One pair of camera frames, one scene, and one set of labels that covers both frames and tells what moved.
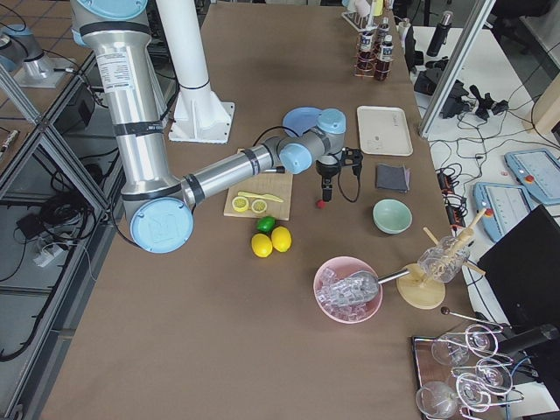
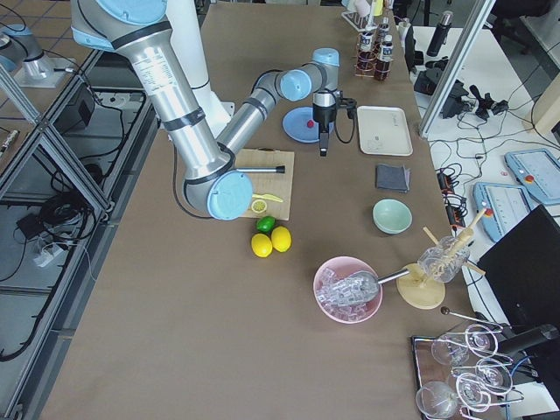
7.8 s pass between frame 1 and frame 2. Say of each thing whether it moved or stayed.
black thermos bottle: stayed
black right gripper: moved
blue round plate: stayed
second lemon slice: stayed
